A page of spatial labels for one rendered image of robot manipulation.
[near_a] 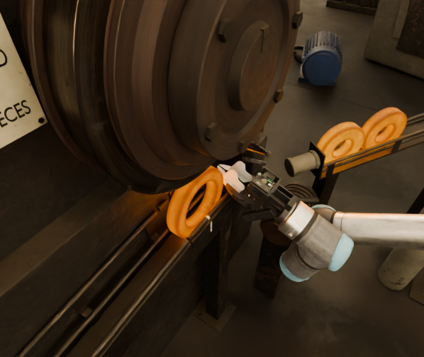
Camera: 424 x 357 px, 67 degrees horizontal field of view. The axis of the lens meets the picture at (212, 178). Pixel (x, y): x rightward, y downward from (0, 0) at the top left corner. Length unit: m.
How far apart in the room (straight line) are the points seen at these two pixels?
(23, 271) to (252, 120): 0.44
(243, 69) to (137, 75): 0.14
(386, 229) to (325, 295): 0.70
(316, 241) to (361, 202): 1.17
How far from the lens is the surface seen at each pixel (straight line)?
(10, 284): 0.59
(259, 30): 0.45
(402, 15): 3.22
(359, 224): 0.92
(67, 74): 0.38
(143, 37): 0.37
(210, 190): 0.81
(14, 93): 0.49
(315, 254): 0.81
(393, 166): 2.25
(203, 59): 0.36
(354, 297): 1.58
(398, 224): 0.90
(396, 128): 1.17
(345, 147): 1.09
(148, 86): 0.38
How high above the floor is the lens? 1.33
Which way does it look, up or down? 45 degrees down
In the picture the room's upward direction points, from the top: straight up
